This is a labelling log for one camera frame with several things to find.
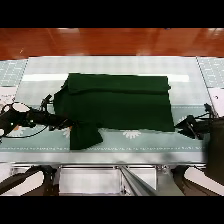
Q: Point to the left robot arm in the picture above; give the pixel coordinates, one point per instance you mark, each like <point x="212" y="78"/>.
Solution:
<point x="15" y="118"/>

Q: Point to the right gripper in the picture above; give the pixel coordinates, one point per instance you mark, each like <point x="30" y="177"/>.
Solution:
<point x="193" y="127"/>

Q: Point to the silver frame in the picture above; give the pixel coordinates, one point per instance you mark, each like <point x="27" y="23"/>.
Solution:
<point x="140" y="181"/>

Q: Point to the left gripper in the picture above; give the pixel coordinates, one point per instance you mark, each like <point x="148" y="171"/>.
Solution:
<point x="59" y="122"/>

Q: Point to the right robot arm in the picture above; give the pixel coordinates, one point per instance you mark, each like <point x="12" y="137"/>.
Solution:
<point x="216" y="150"/>

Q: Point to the dark green T-shirt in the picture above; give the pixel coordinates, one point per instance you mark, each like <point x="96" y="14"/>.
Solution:
<point x="116" y="103"/>

